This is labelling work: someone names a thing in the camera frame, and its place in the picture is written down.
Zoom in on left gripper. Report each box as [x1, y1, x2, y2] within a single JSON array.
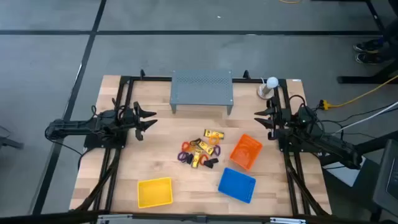
[[123, 101, 159, 142]]

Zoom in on white cardboard box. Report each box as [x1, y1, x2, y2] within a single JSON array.
[[323, 155, 366, 187]]

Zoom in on person's leg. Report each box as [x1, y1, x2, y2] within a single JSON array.
[[381, 18, 398, 62]]

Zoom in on yellow plastic basket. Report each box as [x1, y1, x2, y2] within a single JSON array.
[[137, 176, 174, 209]]

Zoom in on yellow extension cord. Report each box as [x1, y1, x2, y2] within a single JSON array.
[[320, 74, 398, 110]]

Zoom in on grey computer monitor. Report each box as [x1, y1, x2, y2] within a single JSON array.
[[372, 139, 398, 218]]

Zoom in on grey perforated metal shelf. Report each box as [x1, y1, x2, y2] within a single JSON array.
[[169, 68, 234, 116]]

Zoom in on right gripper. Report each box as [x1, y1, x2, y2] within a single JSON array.
[[254, 95, 284, 141]]

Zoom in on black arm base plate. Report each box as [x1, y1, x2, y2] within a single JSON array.
[[277, 127, 321, 153], [83, 124, 128, 149]]

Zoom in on orange plastic basket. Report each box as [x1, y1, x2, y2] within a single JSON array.
[[229, 133, 264, 172]]

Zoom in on black desk foot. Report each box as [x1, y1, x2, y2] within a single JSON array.
[[337, 0, 398, 85]]

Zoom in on black slanted bar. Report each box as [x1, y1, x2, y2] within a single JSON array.
[[320, 129, 398, 167]]

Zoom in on silver metal bracket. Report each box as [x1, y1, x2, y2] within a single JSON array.
[[269, 217, 307, 224]]

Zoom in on white bulb table lamp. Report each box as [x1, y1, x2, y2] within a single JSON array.
[[256, 76, 280, 100]]

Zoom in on white floor cable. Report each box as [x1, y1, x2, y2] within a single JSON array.
[[335, 101, 398, 134]]

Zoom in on blue plastic basket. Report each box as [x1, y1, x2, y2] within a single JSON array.
[[217, 167, 257, 205]]

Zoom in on black aluminium table frame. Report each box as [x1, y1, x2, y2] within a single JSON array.
[[70, 68, 332, 218]]

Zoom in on grey stand foot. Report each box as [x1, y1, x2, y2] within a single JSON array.
[[0, 126, 25, 150]]

